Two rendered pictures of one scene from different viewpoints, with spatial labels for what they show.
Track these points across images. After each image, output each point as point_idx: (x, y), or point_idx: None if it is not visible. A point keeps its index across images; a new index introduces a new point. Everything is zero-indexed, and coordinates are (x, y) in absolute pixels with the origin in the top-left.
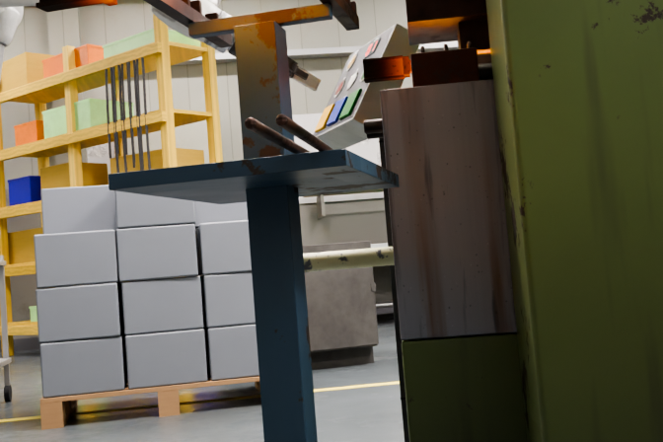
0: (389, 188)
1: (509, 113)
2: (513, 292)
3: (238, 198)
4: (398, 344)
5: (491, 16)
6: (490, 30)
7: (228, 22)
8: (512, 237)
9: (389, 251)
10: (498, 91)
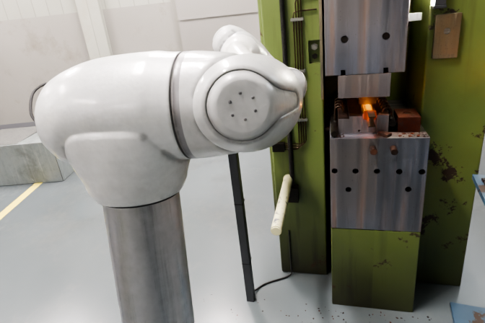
0: (426, 177)
1: (475, 140)
2: None
3: None
4: (247, 241)
5: (446, 100)
6: (435, 104)
7: None
8: (437, 177)
9: (286, 200)
10: (442, 128)
